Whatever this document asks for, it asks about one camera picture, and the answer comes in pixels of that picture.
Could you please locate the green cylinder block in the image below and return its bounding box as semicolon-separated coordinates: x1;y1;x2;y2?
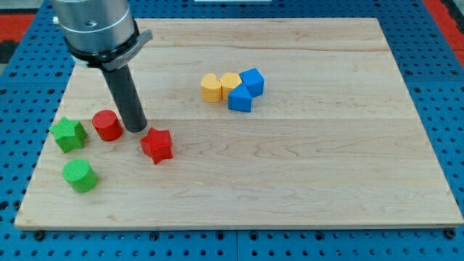
62;158;99;193

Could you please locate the blue block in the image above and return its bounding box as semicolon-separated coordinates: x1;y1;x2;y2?
239;68;265;98
228;83;252;112

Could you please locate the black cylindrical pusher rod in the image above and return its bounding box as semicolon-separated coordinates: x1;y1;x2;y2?
103;65;147;133

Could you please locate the blue block rear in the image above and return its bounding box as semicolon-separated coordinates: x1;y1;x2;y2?
239;68;265;98

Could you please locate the green star block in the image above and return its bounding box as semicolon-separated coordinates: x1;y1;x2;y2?
49;117;88;154

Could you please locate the blue block front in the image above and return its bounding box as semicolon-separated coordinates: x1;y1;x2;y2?
228;83;252;112

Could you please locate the red cylinder block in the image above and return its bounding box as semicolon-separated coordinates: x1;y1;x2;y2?
91;109;123;141

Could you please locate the yellow heart block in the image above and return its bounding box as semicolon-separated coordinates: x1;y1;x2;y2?
200;73;222;103

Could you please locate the red star block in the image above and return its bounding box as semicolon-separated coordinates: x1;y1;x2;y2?
140;128;173;165

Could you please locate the wooden board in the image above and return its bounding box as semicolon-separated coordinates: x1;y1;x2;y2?
14;18;463;231

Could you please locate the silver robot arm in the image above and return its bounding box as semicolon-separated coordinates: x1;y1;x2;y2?
51;0;153;72

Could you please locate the yellow hexagon block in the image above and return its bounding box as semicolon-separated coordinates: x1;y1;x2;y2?
220;72;242;101

